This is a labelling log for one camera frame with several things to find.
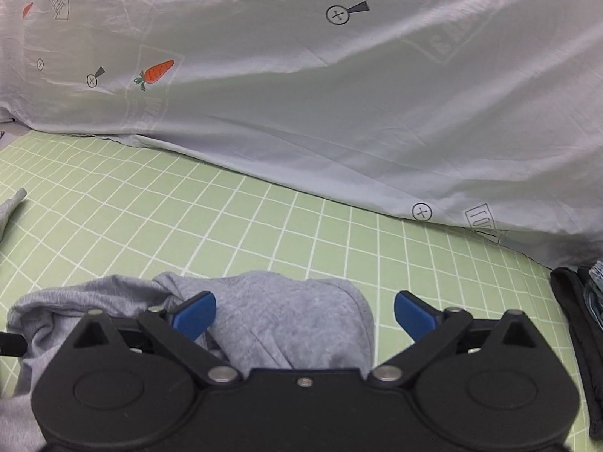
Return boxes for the grey carrot print quilt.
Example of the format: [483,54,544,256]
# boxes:
[1,0,602,267]

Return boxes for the grey zip hoodie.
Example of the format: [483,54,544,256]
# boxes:
[0,188,376,452]

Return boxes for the green grid bed sheet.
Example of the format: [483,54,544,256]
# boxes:
[0,130,591,452]

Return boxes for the folded blue jeans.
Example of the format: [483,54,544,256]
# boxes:
[584,260,603,330]

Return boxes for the folded black garment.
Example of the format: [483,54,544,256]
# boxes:
[550,267,602,441]

